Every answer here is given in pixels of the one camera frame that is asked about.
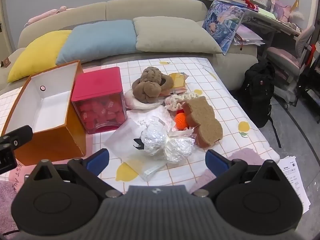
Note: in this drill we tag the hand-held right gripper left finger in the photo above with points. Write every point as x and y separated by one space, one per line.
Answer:
98 160

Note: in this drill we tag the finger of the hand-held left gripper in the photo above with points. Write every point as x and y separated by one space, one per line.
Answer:
17 135

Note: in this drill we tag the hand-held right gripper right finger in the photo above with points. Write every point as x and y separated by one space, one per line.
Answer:
216 161

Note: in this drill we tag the orange cardboard box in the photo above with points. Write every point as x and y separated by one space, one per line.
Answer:
50 142

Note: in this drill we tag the orange crochet fruit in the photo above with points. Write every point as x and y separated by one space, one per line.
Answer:
180 120

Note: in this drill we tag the clear bag of white filling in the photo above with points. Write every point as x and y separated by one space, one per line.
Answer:
160 140

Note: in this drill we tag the pink lettered cloth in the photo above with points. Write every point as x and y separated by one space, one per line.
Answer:
18 177

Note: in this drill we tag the purple fluffy blanket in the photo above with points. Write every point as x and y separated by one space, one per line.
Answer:
246 153

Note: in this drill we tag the white plastic pouch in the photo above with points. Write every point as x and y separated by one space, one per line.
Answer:
120 135

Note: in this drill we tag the brown bread-shaped plush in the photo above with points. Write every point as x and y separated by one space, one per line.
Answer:
205 122

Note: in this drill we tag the white flat packet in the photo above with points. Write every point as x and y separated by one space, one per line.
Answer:
152 171

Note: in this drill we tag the checked lemon print sheet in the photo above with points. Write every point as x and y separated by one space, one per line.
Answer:
220 100

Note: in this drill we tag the white round pad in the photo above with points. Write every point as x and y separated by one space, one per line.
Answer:
132 103

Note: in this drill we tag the cream crochet piece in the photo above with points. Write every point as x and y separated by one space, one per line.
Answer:
180 98

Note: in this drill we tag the small brown card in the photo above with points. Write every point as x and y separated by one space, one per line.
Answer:
5 63

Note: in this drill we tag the red transparent pompom box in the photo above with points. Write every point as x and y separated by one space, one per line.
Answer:
97 85

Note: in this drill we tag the printed paper sheets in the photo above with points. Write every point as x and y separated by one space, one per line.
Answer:
295 180

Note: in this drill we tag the black backpack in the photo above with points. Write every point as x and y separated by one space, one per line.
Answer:
257 90

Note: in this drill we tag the yellow pillow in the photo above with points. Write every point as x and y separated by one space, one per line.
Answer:
37 52

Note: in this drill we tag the brown knot plush cushion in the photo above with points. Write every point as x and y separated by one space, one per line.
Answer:
147 90

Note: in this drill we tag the yellow packet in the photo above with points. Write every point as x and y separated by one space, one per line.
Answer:
178 81

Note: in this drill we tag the light blue pillow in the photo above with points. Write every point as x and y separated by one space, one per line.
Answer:
95 40

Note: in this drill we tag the pink plush toy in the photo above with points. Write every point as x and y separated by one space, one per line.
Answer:
42 16

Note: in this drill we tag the pink desk chair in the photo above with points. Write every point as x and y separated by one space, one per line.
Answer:
285 57

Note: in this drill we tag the pink folders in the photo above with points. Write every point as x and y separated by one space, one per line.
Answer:
247 35

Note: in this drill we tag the beige pillow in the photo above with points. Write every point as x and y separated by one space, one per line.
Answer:
172 35

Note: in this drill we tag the blue printed cushion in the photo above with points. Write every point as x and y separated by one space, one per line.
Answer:
222 25

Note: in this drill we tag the white desk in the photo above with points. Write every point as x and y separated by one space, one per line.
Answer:
267 18

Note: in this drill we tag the beige sofa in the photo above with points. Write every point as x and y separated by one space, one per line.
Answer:
150 7

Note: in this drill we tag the purple unicorn plush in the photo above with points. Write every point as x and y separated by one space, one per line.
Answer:
282 8

